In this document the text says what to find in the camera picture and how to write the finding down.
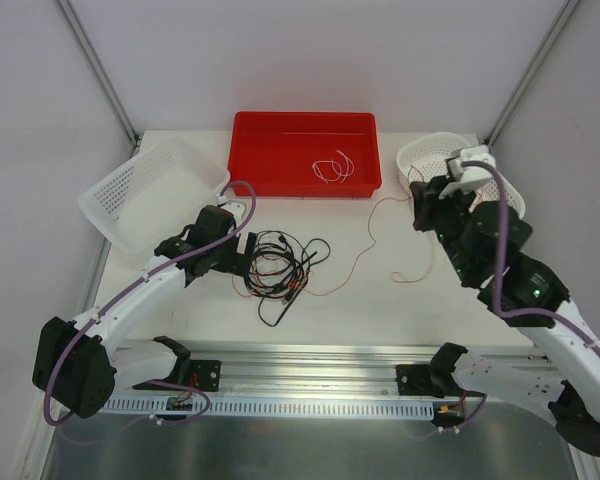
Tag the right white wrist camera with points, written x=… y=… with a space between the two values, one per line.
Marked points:
x=467 y=171

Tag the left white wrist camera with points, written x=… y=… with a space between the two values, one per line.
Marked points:
x=236 y=208

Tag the translucent white rectangular basket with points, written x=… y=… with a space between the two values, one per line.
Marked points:
x=138 y=204

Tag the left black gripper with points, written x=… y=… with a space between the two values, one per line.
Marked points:
x=249 y=248

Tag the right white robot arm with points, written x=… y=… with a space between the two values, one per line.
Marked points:
x=483 y=241

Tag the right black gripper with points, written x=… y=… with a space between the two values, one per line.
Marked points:
x=425 y=201

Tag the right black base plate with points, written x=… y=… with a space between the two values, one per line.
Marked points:
x=414 y=380

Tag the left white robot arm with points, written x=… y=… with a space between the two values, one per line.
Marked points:
x=157 y=284

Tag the white oval perforated basket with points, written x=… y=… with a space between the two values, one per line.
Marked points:
x=425 y=158

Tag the aluminium mounting rail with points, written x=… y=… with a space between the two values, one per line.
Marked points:
x=285 y=371

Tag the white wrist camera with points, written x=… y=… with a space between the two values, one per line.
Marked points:
x=467 y=171
x=236 y=208

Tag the red plastic bin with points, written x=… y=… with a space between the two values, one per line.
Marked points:
x=306 y=154

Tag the white slotted cable duct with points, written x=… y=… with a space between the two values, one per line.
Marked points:
x=271 y=407

